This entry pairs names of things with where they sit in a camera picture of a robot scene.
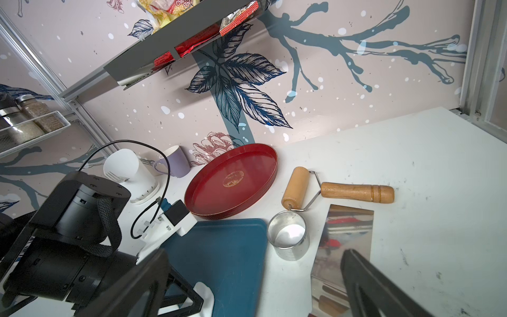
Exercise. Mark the Chuba cassava chips bag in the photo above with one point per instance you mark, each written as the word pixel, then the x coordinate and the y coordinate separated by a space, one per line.
pixel 163 12

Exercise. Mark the white cutlery holder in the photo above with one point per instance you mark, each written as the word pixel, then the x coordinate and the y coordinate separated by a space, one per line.
pixel 126 169

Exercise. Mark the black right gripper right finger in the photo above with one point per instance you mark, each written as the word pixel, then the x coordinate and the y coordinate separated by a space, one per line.
pixel 371 293

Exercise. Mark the purple mug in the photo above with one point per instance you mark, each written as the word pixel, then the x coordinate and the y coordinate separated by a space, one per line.
pixel 173 162

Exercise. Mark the wooden dough roller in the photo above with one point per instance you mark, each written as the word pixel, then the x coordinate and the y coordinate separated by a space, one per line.
pixel 295 192

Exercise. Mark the teal cutting board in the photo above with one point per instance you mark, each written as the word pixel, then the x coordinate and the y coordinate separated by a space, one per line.
pixel 226 255

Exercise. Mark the spice jar dark lid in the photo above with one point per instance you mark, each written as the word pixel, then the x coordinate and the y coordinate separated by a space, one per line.
pixel 21 129

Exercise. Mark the aluminium frame post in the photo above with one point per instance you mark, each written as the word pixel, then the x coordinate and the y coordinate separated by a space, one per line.
pixel 73 109

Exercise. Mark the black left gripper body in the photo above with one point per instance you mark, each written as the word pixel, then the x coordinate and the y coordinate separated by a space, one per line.
pixel 174 279

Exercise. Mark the clear wire wall shelf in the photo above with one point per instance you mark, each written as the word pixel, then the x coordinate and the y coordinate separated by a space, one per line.
pixel 8 146

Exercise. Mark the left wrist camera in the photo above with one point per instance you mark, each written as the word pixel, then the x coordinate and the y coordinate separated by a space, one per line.
pixel 175 218

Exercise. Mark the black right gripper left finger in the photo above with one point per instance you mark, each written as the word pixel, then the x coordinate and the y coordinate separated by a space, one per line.
pixel 138 293

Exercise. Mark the metal spatula wooden handle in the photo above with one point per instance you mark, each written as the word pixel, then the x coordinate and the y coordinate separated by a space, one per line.
pixel 344 228

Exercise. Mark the white dough piece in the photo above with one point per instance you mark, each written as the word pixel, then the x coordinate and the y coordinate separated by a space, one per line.
pixel 204 299

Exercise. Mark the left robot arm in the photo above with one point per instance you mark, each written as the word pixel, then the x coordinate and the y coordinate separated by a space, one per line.
pixel 68 250

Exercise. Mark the spice jar silver lid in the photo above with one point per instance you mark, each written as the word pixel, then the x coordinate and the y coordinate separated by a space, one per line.
pixel 40 112

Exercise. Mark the red round tray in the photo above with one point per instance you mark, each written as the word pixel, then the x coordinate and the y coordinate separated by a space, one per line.
pixel 232 182

